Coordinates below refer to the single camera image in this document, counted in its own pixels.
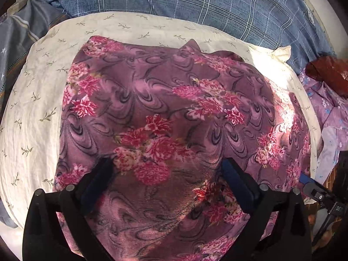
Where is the grey star-logo pillowcase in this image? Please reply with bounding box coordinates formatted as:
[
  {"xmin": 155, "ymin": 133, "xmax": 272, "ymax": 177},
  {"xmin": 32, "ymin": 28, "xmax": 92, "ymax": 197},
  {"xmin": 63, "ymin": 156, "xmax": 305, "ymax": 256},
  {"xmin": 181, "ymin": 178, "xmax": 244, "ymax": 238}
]
[{"xmin": 1, "ymin": 0, "xmax": 69, "ymax": 114}]

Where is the cream leaf-print pillow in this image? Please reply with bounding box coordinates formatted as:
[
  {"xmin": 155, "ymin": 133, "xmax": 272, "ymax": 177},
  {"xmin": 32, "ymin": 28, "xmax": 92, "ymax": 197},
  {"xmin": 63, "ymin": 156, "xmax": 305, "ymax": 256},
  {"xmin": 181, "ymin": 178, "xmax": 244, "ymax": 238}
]
[{"xmin": 1, "ymin": 12, "xmax": 322, "ymax": 228}]

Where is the magenta floral garment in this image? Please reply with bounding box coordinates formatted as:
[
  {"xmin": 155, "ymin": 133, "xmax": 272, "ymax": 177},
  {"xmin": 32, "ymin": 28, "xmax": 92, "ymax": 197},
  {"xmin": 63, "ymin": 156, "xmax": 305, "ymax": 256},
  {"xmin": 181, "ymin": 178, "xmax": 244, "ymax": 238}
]
[{"xmin": 54, "ymin": 35, "xmax": 310, "ymax": 260}]

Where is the lilac floral garment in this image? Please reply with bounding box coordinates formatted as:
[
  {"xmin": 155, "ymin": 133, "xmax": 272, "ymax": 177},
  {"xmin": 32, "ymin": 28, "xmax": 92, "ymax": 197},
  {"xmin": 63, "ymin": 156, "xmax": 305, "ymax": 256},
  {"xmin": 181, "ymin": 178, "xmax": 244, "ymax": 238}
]
[{"xmin": 299, "ymin": 70, "xmax": 347, "ymax": 183}]

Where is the right hand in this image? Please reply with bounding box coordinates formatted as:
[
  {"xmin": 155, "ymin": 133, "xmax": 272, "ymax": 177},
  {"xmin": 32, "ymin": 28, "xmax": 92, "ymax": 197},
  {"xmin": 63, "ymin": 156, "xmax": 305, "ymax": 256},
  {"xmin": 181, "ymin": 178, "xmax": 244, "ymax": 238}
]
[{"xmin": 308, "ymin": 214, "xmax": 333, "ymax": 252}]

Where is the blue plaid quilt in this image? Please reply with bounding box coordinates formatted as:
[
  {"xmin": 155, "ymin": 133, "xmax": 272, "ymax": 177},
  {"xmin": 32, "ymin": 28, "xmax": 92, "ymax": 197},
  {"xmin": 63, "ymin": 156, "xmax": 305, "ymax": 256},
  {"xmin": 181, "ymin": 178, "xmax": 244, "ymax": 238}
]
[{"xmin": 46, "ymin": 0, "xmax": 334, "ymax": 74}]

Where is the red plastic bag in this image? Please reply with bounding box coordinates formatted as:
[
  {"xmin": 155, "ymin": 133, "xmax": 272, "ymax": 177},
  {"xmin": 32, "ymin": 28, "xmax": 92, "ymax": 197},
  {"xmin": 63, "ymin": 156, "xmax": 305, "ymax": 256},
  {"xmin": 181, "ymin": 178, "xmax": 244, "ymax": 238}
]
[{"xmin": 306, "ymin": 55, "xmax": 348, "ymax": 99}]

